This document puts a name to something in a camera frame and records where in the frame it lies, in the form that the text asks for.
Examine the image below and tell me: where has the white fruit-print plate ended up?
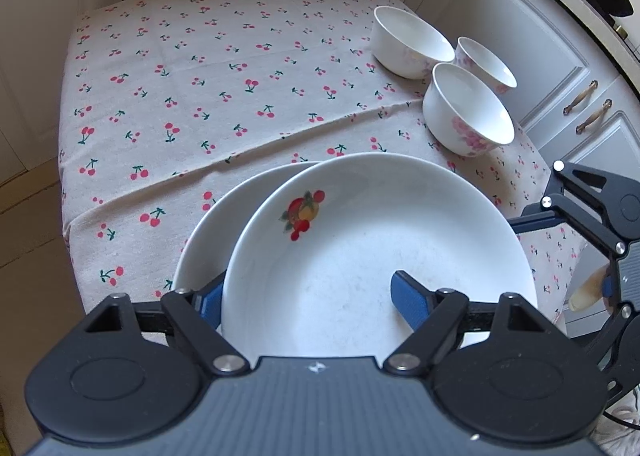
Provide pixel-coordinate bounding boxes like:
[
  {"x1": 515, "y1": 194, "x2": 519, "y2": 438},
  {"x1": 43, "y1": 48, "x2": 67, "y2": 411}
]
[
  {"x1": 171, "y1": 162, "x2": 321, "y2": 295},
  {"x1": 221, "y1": 152, "x2": 538, "y2": 359}
]

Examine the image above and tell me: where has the cherry-print tablecloth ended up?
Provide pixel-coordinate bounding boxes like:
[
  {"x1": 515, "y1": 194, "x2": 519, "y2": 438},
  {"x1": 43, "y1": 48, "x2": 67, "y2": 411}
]
[{"x1": 57, "y1": 0, "x2": 588, "y2": 331}]

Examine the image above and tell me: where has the white patterned cloth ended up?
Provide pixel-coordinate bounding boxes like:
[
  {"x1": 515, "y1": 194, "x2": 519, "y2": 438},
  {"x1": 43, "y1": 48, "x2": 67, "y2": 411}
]
[{"x1": 595, "y1": 386, "x2": 640, "y2": 456}]

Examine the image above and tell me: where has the white pink-flower bowl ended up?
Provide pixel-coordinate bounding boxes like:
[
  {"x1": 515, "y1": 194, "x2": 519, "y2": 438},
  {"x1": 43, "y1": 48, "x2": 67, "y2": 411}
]
[
  {"x1": 422, "y1": 62, "x2": 516, "y2": 157},
  {"x1": 454, "y1": 36, "x2": 517, "y2": 95},
  {"x1": 370, "y1": 6, "x2": 456, "y2": 80}
]

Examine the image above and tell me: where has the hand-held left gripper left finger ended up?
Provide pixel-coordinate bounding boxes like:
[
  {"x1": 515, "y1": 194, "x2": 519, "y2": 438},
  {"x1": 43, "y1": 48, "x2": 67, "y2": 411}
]
[{"x1": 82, "y1": 281, "x2": 251, "y2": 377}]

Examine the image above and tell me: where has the person's right hand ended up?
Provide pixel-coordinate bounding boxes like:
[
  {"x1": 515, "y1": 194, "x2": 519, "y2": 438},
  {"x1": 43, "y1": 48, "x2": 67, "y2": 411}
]
[{"x1": 568, "y1": 268, "x2": 608, "y2": 313}]

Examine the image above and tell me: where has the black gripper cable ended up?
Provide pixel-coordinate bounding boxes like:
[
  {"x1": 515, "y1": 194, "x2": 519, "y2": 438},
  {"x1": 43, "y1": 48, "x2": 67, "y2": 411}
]
[{"x1": 602, "y1": 403, "x2": 640, "y2": 433}]

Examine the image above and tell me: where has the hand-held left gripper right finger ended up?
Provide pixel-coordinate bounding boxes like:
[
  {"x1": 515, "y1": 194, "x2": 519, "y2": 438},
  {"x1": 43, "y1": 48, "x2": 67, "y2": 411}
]
[{"x1": 382, "y1": 271, "x2": 558, "y2": 377}]

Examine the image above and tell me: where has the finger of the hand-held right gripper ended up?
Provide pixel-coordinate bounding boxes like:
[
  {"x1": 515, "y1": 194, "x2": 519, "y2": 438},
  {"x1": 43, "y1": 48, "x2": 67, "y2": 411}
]
[
  {"x1": 587, "y1": 304, "x2": 636, "y2": 368},
  {"x1": 505, "y1": 161, "x2": 629, "y2": 257}
]

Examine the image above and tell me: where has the bronze cabinet handle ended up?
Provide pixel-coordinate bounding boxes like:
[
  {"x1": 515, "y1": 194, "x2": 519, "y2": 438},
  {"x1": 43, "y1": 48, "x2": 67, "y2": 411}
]
[
  {"x1": 563, "y1": 80, "x2": 599, "y2": 117},
  {"x1": 575, "y1": 99, "x2": 614, "y2": 135}
]

